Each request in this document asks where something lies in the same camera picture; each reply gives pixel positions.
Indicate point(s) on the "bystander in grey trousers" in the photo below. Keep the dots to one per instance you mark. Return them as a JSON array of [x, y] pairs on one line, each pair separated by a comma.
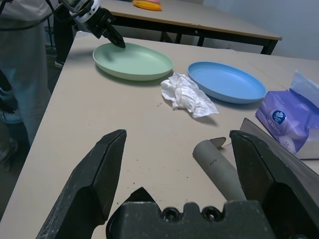
[[22, 74]]

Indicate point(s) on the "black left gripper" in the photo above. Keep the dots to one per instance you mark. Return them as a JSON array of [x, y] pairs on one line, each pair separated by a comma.
[[98, 22]]

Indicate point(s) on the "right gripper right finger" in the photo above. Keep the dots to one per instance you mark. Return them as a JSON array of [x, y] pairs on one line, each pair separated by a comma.
[[259, 174]]

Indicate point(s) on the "grey glasses case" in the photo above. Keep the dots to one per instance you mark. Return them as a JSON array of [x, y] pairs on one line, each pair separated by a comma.
[[214, 164]]

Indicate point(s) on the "orange plate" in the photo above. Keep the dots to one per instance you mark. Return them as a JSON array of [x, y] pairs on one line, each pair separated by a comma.
[[147, 5]]

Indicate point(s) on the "bystander in black trousers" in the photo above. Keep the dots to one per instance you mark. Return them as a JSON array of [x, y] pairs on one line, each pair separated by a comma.
[[62, 37]]

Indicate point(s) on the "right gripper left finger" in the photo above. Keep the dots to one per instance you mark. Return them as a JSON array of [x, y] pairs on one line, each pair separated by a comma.
[[94, 179]]

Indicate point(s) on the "light green plate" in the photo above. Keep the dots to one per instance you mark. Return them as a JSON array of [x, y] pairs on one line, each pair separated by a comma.
[[134, 62]]

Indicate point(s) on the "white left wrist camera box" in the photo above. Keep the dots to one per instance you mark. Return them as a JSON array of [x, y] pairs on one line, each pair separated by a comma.
[[84, 12]]

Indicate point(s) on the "white tissue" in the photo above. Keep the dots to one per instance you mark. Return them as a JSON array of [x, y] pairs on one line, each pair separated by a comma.
[[187, 97]]

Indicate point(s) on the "purple tissue pack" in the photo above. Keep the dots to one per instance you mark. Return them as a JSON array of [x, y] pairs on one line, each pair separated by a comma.
[[286, 117]]

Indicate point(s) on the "white black sneaker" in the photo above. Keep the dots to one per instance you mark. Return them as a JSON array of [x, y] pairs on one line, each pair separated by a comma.
[[10, 112]]

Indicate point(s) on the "beige side table black frame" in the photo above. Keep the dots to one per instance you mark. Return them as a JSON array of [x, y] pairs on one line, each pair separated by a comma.
[[199, 22]]

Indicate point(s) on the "pink plate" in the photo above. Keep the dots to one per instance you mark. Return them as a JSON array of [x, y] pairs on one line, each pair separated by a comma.
[[153, 1]]

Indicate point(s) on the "light blue plate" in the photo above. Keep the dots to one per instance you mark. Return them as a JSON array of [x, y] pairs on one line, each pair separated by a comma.
[[224, 79]]

